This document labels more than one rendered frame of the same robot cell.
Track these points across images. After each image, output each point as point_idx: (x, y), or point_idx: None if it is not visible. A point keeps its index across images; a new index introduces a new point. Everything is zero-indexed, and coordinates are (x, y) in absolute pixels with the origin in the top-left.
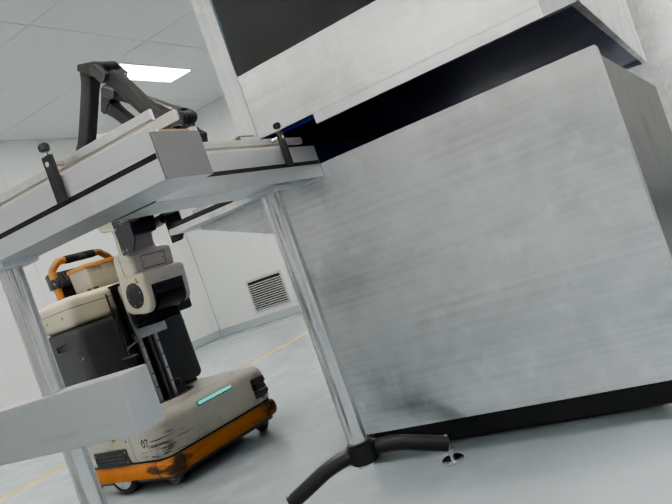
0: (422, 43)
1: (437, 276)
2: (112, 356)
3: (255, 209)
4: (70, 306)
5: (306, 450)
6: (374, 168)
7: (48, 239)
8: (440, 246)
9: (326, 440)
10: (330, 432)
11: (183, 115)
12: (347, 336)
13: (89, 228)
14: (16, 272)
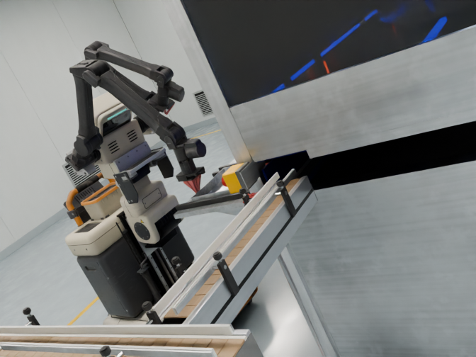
0: (422, 106)
1: (423, 290)
2: (129, 270)
3: None
4: (91, 241)
5: (293, 351)
6: (367, 202)
7: None
8: (428, 270)
9: (307, 341)
10: (308, 329)
11: (162, 76)
12: (338, 316)
13: None
14: None
